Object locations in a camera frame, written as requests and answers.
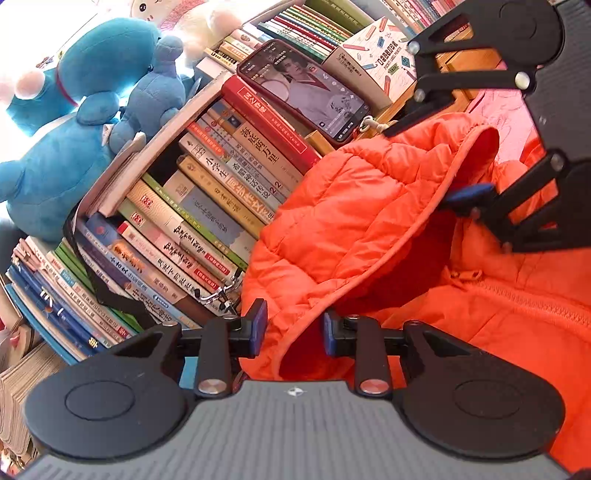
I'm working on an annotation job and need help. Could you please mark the white box with pencil print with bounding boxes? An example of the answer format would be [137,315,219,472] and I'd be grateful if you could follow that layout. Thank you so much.
[322,16,419,108]

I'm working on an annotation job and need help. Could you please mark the small dark blue plush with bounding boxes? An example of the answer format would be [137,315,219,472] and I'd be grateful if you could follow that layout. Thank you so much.
[108,34,186,154]

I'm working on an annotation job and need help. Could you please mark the row of small books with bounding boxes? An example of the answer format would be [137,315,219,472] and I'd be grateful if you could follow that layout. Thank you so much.
[203,28,265,75]

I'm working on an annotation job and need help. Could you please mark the stack of magazines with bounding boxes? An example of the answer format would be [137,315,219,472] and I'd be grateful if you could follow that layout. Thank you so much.
[0,342,71,459]

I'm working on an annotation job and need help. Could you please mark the pink and white rabbit plush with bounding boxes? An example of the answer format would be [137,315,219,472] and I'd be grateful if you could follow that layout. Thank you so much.
[129,0,254,64]

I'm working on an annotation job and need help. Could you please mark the orange down jacket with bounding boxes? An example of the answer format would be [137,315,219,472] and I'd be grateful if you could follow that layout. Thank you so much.
[240,113,591,474]

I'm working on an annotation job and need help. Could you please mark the black strap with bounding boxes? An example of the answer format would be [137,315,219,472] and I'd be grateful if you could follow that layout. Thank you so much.
[64,203,160,330]

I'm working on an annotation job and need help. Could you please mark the black smartphone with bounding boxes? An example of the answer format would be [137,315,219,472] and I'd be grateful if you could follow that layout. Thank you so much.
[236,39,372,144]

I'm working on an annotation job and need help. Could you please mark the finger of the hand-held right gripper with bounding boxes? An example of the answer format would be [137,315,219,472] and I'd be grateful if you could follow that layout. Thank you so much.
[382,10,538,139]
[443,148,591,254]

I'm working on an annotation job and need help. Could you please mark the blue and white cat plush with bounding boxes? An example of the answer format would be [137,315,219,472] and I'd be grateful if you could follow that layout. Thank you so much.
[6,17,161,138]

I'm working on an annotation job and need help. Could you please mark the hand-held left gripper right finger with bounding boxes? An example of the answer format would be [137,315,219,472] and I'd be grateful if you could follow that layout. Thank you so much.
[322,309,480,398]

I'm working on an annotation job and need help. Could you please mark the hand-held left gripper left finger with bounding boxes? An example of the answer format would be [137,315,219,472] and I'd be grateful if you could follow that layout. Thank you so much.
[112,298,269,400]

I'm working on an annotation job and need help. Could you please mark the row of thick books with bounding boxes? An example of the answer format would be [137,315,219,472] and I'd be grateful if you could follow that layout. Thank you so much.
[76,76,324,333]

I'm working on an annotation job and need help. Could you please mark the flat white booklets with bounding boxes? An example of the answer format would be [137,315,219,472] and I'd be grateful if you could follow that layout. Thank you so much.
[81,83,223,219]

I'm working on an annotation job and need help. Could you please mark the wooden drawer organizer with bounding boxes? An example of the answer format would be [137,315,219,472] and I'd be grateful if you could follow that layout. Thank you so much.
[305,28,504,155]

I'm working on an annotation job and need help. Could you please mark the row of tall blue books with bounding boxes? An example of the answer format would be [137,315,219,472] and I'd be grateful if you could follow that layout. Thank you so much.
[4,222,145,365]

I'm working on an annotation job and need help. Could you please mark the black model bicycle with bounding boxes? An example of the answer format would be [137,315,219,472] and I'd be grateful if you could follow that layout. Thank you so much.
[196,270,245,317]

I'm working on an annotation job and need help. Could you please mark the row of slim green books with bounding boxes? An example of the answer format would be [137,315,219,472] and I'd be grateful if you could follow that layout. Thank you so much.
[256,0,376,64]

